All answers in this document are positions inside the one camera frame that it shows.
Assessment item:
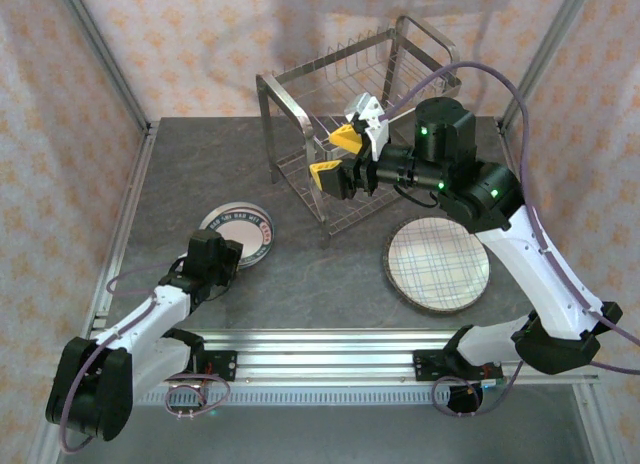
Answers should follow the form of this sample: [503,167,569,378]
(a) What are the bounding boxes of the strawberry print blue rim plate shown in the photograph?
[198,201,275,275]

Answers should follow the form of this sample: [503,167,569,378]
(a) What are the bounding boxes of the blue grid pattern plate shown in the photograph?
[387,217,489,310]

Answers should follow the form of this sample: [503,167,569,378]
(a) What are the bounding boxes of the textured glass plate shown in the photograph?
[382,214,493,317]

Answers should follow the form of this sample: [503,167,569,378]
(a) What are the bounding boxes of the stainless steel dish rack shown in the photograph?
[255,14,462,248]

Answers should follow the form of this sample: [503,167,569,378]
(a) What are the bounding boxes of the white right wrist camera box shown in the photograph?
[343,92,392,161]

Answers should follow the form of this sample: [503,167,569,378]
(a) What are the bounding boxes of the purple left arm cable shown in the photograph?
[58,261,232,455]

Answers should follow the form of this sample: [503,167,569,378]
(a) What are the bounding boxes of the thin black right gripper wire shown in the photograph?
[399,189,440,210]

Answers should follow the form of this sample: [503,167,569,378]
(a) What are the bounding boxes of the aluminium frame post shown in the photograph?
[52,0,154,135]
[499,0,596,133]

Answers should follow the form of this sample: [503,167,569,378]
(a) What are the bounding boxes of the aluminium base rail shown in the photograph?
[52,328,601,385]

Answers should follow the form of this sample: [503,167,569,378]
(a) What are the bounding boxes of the slotted grey cable duct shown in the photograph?
[72,387,584,406]

